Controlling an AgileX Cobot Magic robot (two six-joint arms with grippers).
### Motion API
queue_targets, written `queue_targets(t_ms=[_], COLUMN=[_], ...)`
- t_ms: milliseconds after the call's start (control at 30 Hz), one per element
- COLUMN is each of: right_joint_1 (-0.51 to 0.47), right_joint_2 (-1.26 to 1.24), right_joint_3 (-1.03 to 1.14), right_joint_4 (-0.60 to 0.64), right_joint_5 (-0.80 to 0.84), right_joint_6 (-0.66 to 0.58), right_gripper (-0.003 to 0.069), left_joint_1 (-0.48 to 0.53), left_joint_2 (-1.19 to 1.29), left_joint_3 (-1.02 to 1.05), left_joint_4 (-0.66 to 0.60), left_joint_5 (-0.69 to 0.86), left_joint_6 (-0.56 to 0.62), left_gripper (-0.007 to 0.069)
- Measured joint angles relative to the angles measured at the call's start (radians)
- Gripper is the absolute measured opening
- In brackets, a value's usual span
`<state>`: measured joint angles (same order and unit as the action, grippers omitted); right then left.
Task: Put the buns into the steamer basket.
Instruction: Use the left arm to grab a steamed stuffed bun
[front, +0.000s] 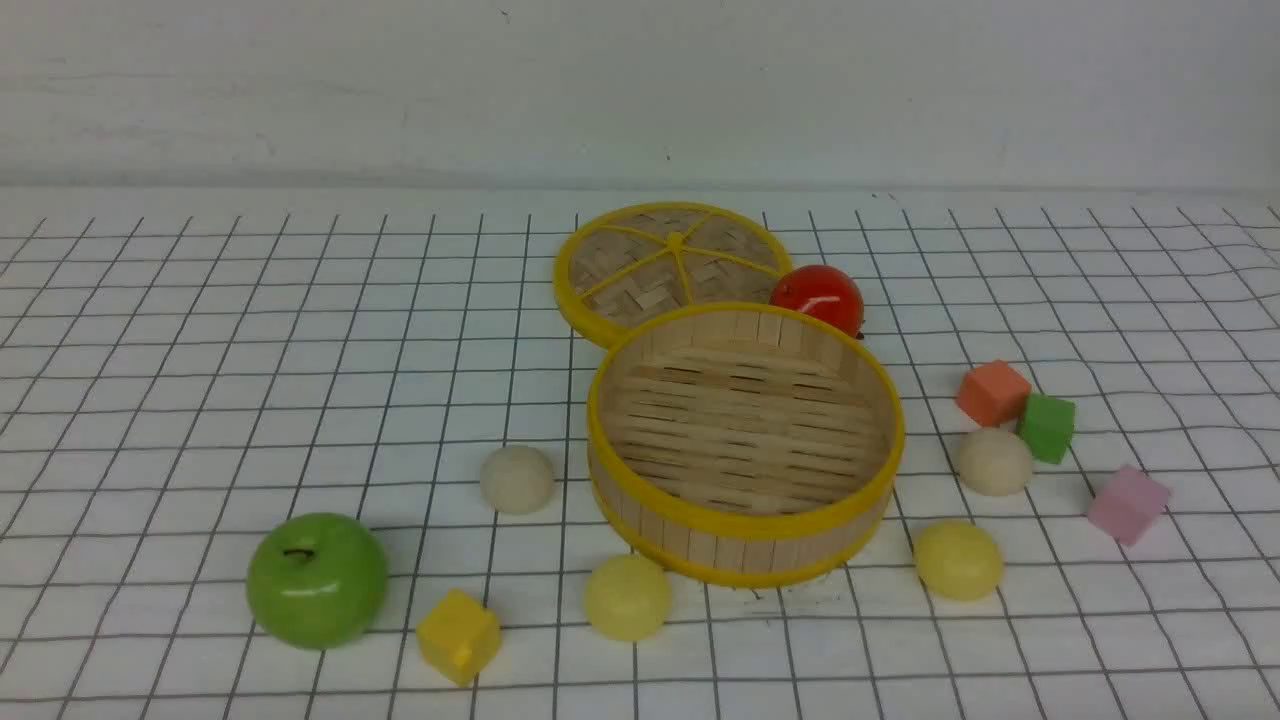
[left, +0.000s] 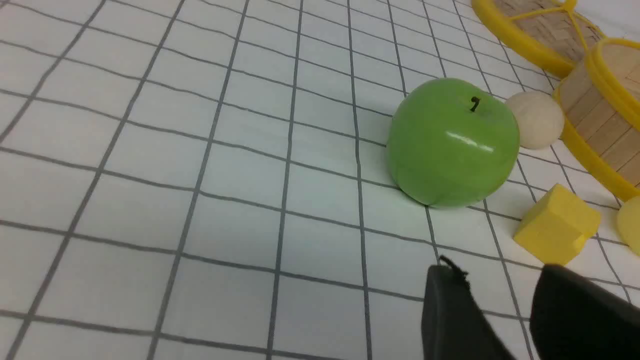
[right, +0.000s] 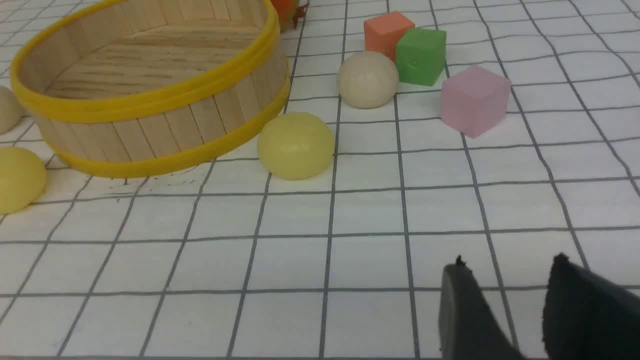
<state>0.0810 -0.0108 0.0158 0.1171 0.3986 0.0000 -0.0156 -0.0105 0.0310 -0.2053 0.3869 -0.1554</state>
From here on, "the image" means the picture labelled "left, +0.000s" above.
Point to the bamboo steamer tray yellow rim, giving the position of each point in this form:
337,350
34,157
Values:
600,101

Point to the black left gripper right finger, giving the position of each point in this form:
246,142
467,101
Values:
574,319

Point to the white round bun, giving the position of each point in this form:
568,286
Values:
539,118

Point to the bamboo steamer lid yellow rim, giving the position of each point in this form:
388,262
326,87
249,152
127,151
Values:
551,34

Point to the green plastic apple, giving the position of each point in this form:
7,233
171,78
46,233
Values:
451,144

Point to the pale yellow round bun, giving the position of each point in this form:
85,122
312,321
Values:
627,224

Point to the yellow foam cube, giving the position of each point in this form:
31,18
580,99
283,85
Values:
556,229

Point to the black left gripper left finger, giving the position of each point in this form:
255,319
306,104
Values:
453,327

